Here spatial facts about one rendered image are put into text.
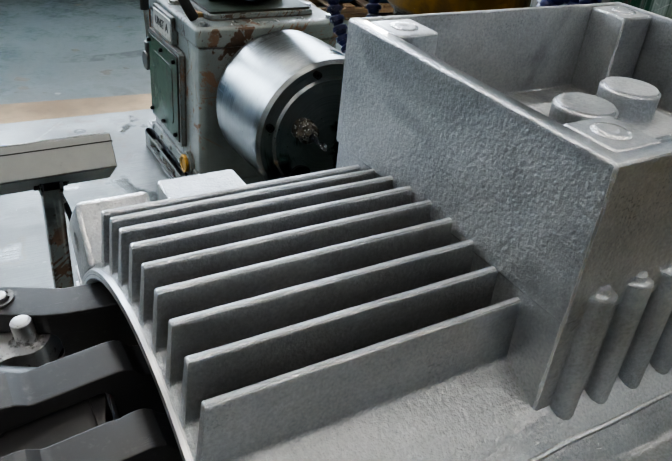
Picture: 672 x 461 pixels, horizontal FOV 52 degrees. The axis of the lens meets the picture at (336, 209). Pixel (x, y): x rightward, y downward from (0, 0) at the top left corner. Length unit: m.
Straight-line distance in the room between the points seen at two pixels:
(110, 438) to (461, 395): 0.08
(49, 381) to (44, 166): 0.81
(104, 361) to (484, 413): 0.09
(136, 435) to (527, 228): 0.10
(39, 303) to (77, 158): 0.78
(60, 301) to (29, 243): 1.10
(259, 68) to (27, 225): 0.53
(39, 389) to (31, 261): 1.09
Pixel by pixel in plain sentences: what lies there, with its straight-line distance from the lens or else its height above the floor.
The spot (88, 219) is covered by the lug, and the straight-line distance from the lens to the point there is 0.21.
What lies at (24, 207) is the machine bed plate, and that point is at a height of 0.80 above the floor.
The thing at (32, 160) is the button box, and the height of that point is 1.07.
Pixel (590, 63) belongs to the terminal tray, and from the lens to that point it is 0.27.
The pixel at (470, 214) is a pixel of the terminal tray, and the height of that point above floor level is 1.41.
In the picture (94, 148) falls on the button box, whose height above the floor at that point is 1.07.
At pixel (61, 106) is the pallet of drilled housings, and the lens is 3.62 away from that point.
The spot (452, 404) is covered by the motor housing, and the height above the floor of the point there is 1.38.
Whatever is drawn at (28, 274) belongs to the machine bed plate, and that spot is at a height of 0.80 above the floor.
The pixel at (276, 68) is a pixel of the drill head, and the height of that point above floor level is 1.14.
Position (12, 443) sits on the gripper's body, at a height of 1.36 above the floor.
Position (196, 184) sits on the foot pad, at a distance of 0.26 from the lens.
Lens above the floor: 1.50
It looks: 30 degrees down
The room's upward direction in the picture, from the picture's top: 6 degrees clockwise
